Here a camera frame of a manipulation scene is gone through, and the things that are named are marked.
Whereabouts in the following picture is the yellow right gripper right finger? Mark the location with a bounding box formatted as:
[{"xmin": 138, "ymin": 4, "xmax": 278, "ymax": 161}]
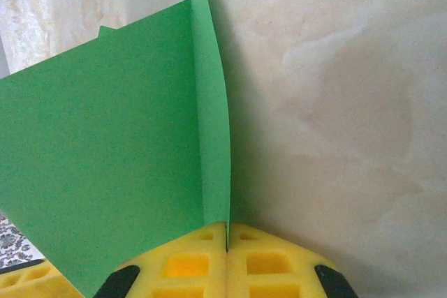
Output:
[{"xmin": 226, "ymin": 223, "xmax": 360, "ymax": 298}]

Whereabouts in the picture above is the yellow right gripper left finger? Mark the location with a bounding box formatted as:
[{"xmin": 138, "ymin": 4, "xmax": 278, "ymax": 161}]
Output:
[{"xmin": 93, "ymin": 221, "xmax": 230, "ymax": 298}]

